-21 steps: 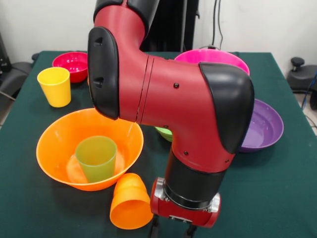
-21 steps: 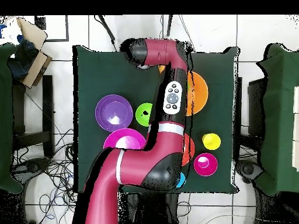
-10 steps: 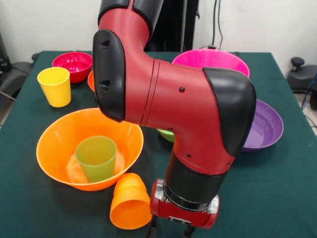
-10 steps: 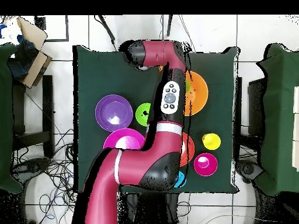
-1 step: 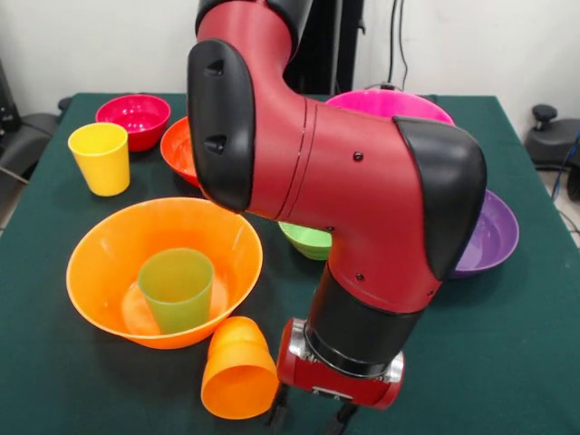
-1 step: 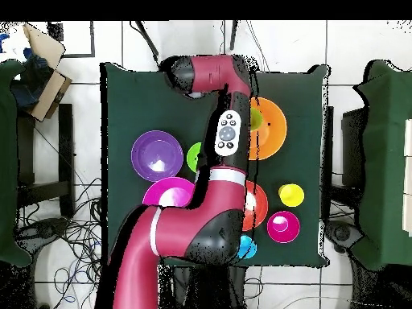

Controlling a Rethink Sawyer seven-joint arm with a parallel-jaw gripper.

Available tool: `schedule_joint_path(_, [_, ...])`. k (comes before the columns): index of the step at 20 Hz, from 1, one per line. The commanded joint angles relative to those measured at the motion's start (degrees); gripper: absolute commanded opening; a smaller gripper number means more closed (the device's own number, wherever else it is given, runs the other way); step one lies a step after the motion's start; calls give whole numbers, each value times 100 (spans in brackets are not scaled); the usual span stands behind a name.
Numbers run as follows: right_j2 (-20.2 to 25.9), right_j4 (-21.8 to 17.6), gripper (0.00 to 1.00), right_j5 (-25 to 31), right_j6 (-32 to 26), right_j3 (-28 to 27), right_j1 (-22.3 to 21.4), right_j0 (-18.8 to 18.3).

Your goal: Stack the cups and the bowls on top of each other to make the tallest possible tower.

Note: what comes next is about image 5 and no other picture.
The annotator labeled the black floor device with knob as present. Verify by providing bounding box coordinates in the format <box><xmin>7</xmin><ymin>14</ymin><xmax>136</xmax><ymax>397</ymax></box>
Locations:
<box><xmin>524</xmin><ymin>104</ymin><xmax>580</xmax><ymax>171</ymax></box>

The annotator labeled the wide red bowl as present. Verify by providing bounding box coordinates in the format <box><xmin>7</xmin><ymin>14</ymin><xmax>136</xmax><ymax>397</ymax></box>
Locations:
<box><xmin>159</xmin><ymin>116</ymin><xmax>201</xmax><ymax>188</ymax></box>

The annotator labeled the black chair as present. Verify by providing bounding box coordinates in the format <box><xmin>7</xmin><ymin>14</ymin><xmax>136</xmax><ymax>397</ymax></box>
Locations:
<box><xmin>0</xmin><ymin>58</ymin><xmax>60</xmax><ymax>180</ymax></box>

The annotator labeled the orange cup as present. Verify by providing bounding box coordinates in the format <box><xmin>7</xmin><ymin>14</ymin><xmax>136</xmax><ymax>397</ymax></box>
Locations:
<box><xmin>200</xmin><ymin>315</ymin><xmax>280</xmax><ymax>421</ymax></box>

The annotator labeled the small crimson bowl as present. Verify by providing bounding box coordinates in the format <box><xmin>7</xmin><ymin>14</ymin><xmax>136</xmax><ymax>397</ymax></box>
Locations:
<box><xmin>95</xmin><ymin>93</ymin><xmax>172</xmax><ymax>152</ymax></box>

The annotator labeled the black hanging cable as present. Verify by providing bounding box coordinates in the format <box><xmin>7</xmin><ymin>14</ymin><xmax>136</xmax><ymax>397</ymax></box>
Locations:
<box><xmin>387</xmin><ymin>0</ymin><xmax>409</xmax><ymax>90</ymax></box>

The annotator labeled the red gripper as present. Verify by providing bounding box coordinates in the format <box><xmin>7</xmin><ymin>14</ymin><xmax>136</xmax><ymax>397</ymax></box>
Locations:
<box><xmin>266</xmin><ymin>319</ymin><xmax>404</xmax><ymax>435</ymax></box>

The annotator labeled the green cup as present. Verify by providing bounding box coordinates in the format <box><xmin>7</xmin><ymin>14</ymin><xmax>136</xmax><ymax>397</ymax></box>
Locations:
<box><xmin>137</xmin><ymin>247</ymin><xmax>215</xmax><ymax>335</ymax></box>

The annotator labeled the large pink bowl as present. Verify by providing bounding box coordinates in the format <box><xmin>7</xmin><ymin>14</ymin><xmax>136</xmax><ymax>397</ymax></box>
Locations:
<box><xmin>324</xmin><ymin>88</ymin><xmax>456</xmax><ymax>127</ymax></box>

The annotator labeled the dark green table cloth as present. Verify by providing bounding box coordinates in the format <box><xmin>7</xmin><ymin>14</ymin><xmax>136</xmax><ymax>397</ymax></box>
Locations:
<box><xmin>0</xmin><ymin>92</ymin><xmax>580</xmax><ymax>435</ymax></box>

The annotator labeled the large orange bowl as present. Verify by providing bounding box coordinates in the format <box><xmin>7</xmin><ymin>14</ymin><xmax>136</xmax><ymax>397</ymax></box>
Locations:
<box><xmin>65</xmin><ymin>197</ymin><xmax>264</xmax><ymax>350</ymax></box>

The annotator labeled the small green bowl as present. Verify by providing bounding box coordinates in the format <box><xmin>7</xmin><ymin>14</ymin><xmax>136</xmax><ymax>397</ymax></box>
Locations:
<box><xmin>276</xmin><ymin>220</ymin><xmax>334</xmax><ymax>262</ymax></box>

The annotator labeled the wide purple bowl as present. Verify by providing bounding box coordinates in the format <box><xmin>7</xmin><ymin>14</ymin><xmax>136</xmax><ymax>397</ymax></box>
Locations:
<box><xmin>448</xmin><ymin>188</ymin><xmax>520</xmax><ymax>279</ymax></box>

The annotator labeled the yellow cup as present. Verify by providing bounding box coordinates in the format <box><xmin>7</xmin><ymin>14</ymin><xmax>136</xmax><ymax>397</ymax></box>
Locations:
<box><xmin>67</xmin><ymin>121</ymin><xmax>131</xmax><ymax>198</ymax></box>

